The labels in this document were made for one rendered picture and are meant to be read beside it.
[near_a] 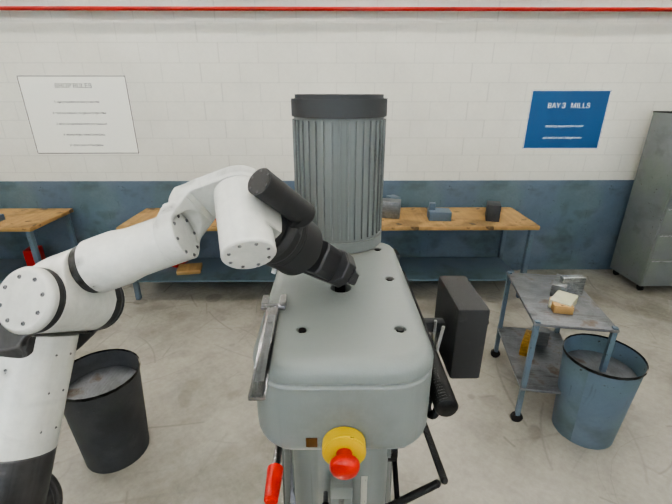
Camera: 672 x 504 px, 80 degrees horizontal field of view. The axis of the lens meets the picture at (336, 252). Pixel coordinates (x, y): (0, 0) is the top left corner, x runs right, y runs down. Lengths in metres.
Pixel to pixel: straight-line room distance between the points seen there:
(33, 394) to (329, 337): 0.37
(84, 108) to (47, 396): 5.09
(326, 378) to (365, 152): 0.46
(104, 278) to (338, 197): 0.46
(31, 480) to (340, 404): 0.38
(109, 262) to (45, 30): 5.26
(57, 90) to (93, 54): 0.60
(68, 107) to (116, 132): 0.56
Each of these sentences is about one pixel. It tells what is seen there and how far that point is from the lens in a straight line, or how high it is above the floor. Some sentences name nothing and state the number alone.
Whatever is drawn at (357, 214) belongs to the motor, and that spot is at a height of 1.98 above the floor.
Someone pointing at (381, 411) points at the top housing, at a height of 1.81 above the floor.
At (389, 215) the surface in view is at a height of 0.92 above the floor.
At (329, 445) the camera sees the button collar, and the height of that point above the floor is 1.78.
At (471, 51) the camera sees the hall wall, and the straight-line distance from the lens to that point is 5.09.
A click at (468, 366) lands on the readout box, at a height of 1.56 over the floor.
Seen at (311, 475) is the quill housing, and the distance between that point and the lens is 0.88.
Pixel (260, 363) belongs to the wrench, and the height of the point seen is 1.90.
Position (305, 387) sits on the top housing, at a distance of 0.56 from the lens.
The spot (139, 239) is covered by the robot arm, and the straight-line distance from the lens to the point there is 0.53.
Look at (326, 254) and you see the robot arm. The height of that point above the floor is 1.99.
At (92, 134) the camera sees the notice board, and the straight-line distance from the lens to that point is 5.60.
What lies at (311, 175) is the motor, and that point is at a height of 2.06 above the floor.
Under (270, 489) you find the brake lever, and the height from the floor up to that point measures 1.71.
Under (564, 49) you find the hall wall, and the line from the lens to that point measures 5.48.
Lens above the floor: 2.22
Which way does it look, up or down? 22 degrees down
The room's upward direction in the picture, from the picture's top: straight up
